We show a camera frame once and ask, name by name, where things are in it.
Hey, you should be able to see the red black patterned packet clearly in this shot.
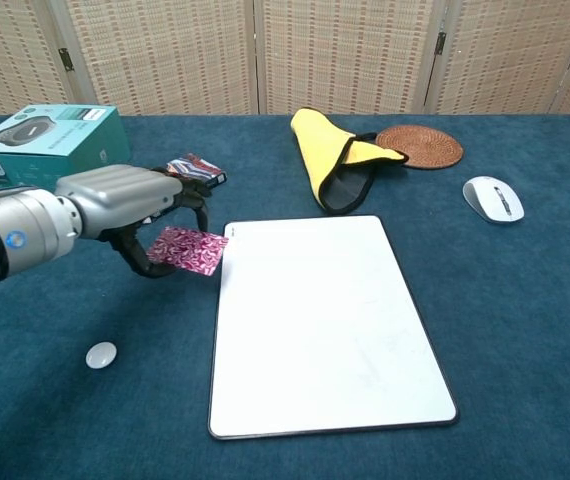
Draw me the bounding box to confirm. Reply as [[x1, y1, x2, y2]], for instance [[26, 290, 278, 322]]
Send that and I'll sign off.
[[165, 152, 228, 191]]

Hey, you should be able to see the pink patterned card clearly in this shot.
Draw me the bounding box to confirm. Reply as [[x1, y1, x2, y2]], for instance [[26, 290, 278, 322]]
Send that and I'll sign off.
[[145, 225, 230, 278]]

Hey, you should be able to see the blue velvet tablecloth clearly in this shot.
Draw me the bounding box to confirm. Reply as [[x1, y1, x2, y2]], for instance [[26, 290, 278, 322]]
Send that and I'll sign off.
[[0, 113, 570, 480]]

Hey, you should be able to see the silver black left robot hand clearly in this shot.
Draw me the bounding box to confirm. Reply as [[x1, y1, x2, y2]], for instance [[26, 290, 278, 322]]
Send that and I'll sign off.
[[54, 163, 212, 279]]

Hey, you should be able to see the white rectangular board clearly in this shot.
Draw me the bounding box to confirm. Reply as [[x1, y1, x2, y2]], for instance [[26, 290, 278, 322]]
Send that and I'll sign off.
[[207, 214, 460, 441]]

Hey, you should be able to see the teal speaker carton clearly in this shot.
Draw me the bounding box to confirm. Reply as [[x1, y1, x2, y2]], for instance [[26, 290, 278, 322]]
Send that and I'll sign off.
[[0, 103, 133, 195]]

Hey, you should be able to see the white grey computer mouse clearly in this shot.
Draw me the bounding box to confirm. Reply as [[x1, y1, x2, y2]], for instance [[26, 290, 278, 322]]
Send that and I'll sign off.
[[461, 175, 526, 225]]

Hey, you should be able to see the yellow cloth black trim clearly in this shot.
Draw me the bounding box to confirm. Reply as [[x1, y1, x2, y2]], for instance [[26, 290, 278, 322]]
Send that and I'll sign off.
[[289, 107, 410, 216]]

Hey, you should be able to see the brown woven rattan coaster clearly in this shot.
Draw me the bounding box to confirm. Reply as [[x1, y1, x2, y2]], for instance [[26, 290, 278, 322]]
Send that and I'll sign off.
[[375, 124, 465, 171]]

